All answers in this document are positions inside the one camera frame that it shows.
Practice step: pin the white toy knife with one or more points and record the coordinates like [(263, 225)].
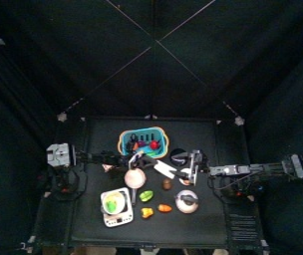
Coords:
[(164, 167)]

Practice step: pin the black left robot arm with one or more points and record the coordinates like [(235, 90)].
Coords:
[(93, 157)]

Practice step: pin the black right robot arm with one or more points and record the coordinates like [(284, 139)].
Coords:
[(252, 169)]

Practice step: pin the brown white toy mushroom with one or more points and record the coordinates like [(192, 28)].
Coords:
[(186, 181)]

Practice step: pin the black round cup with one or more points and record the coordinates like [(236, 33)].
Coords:
[(178, 154)]

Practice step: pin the blue plastic basket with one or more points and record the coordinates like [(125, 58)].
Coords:
[(146, 151)]

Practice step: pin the red toy fruit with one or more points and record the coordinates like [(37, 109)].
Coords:
[(154, 145)]

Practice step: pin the orange toy carrot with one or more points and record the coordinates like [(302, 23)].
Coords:
[(136, 146)]

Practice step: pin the brown toy food piece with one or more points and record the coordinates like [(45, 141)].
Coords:
[(168, 184)]

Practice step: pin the pink toy frying pan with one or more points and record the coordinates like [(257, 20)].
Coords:
[(136, 178)]

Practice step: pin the purple toy vegetable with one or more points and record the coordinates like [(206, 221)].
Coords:
[(142, 143)]

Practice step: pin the grey round bowl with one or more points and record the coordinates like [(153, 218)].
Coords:
[(188, 201)]

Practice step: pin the green toy pepper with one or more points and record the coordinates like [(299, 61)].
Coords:
[(146, 196)]

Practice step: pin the orange toy food piece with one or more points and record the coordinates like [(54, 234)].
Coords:
[(165, 208)]

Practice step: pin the green yellow toy corn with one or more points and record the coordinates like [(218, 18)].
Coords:
[(113, 203)]

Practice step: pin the yellow toy food piece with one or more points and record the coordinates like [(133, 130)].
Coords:
[(148, 212)]

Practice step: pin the white toy kitchen scale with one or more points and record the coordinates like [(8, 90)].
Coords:
[(118, 212)]

